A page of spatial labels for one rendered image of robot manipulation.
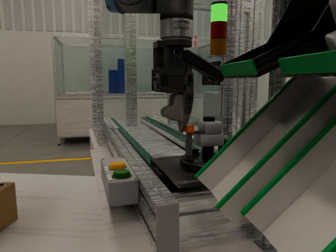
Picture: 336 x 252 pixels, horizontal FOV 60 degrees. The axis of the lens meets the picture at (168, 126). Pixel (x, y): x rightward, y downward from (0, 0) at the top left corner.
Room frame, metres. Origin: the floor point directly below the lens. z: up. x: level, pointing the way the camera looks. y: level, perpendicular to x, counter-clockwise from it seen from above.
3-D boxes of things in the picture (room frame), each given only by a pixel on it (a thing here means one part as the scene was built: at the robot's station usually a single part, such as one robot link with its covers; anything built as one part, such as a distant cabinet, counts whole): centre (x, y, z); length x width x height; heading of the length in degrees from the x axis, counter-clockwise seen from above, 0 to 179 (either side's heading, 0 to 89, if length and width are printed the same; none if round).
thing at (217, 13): (0.93, -0.16, 1.38); 0.05 x 0.05 x 0.05
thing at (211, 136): (0.72, -0.11, 1.06); 0.08 x 0.04 x 0.07; 107
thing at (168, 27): (0.68, -0.02, 1.29); 0.08 x 0.08 x 0.05
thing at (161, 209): (0.93, 0.13, 0.91); 0.89 x 0.06 x 0.11; 17
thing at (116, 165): (0.73, 0.13, 0.96); 0.04 x 0.04 x 0.02
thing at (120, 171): (0.66, 0.11, 0.96); 0.04 x 0.04 x 0.02
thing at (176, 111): (0.67, -0.02, 1.11); 0.06 x 0.03 x 0.09; 107
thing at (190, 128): (0.70, -0.06, 1.04); 0.04 x 0.02 x 0.08; 107
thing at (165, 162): (0.71, -0.10, 0.96); 0.24 x 0.24 x 0.02; 17
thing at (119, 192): (0.73, 0.13, 0.93); 0.21 x 0.07 x 0.06; 17
